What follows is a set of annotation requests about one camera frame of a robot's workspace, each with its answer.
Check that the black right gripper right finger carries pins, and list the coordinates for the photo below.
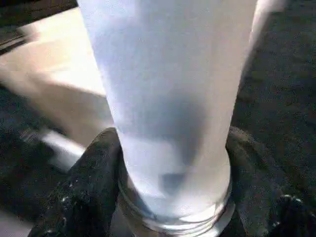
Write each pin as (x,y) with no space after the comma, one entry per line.
(266,197)

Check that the black work mat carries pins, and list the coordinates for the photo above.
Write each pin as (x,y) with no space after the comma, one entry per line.
(284,86)

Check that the white plastic table top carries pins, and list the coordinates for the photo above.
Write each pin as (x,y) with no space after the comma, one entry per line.
(49,61)

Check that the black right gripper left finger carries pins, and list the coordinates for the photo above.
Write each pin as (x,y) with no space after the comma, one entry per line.
(84,192)

